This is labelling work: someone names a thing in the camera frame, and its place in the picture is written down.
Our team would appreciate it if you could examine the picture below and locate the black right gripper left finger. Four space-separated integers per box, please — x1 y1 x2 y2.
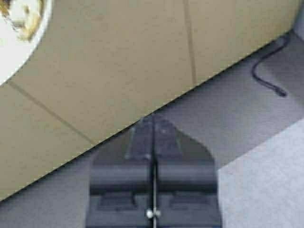
85 116 153 228

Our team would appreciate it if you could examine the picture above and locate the wooden island cabinet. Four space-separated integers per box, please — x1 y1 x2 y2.
0 0 302 200

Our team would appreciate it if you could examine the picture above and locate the white serving bowl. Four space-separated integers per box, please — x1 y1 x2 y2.
0 0 54 85

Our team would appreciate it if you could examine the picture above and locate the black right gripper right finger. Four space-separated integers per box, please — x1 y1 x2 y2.
154 116 222 228

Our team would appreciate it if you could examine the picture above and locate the black cable on floor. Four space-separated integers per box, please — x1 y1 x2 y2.
251 37 288 97

